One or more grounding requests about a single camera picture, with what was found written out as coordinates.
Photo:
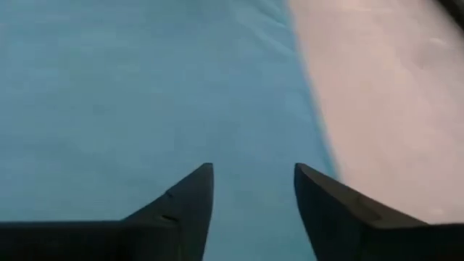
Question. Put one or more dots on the blue towel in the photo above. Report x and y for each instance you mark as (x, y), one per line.
(145, 108)

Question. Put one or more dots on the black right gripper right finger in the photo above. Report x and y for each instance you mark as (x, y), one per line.
(362, 235)

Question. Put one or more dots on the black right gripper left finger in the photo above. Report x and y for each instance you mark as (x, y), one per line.
(152, 239)

